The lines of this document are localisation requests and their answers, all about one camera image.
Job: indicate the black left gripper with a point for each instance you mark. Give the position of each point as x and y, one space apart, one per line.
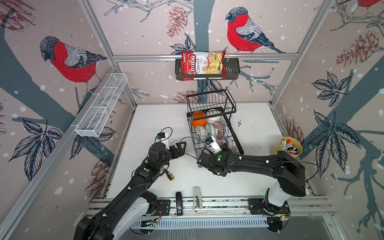
181 151

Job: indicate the green patterned ceramic bowl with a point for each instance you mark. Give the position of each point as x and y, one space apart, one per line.
201 132

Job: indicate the black wire dish rack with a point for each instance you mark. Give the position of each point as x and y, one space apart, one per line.
220 100

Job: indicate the white mesh wall basket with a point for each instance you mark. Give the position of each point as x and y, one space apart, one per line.
98 114

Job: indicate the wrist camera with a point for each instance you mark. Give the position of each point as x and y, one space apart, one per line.
163 138
213 145

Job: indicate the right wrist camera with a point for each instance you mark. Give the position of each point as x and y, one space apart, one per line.
213 145

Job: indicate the red cassava chips bag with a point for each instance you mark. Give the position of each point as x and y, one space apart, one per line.
203 63

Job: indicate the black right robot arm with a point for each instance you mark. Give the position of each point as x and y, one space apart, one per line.
290 173

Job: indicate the black wall wire shelf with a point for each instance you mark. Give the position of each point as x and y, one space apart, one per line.
231 66

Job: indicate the yellow black screwdriver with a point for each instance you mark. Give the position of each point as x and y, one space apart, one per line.
169 175

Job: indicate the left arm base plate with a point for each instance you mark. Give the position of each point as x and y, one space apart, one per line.
162 208

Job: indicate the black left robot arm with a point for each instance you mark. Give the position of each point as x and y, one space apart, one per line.
134 201

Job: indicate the orange plastic bowl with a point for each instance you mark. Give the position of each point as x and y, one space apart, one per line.
199 119

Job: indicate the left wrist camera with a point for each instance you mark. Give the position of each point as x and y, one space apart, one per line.
163 138

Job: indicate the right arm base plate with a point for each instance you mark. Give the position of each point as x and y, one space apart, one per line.
259 207

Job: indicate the red patterned ceramic bowl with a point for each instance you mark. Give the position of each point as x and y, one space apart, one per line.
222 130

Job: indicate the grey metal bracket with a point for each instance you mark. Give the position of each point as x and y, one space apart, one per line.
197 199

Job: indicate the yellow marker cup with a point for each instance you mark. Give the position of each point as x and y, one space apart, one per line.
289 145

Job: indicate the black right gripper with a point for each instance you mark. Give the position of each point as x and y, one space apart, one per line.
225 153

